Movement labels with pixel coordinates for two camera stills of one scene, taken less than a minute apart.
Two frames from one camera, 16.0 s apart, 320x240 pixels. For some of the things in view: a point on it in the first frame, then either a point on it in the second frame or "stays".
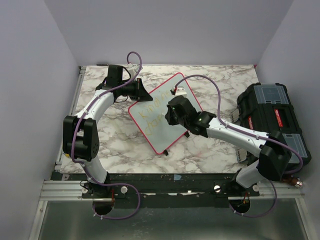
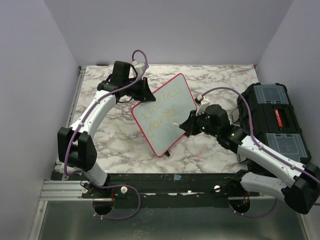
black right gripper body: x=172 y=120 → x=199 y=123
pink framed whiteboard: x=150 y=115 stays
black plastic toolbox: x=265 y=107 stays
